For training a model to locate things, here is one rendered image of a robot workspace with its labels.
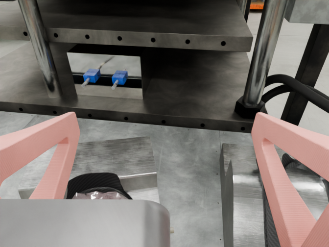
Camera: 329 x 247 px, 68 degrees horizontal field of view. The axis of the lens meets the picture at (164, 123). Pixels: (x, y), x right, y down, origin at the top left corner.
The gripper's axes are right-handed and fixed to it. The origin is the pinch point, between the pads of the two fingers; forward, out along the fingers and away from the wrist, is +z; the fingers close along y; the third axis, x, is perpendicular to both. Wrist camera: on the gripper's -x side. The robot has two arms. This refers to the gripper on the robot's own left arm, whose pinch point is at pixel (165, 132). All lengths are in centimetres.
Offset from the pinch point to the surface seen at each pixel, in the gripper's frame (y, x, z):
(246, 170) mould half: -15.2, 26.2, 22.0
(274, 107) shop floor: -106, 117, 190
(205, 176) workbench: -10, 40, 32
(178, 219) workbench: -3.1, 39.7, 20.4
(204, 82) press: -17, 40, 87
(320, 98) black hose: -44, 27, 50
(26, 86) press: 59, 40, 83
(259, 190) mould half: -16.7, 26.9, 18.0
